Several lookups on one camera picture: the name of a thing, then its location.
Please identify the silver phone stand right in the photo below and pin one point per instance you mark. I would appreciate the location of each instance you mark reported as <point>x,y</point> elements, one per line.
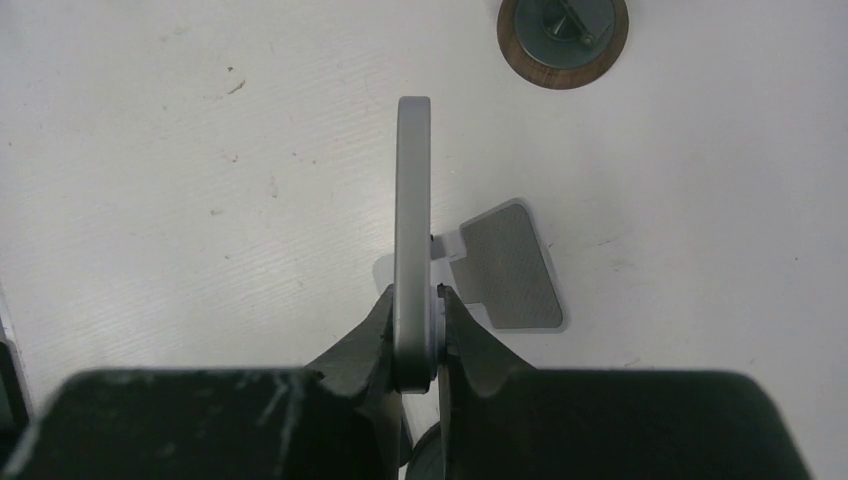
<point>496,264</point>

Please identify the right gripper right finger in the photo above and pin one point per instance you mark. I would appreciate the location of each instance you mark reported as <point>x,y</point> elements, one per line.
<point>502,418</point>

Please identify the black phone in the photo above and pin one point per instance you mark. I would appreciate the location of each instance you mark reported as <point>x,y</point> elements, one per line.
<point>413,335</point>

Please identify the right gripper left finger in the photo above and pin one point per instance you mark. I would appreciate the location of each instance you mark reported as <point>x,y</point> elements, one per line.
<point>337,417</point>

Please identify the black stand wooden base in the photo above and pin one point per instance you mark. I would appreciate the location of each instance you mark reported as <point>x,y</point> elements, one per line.
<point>562,45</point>

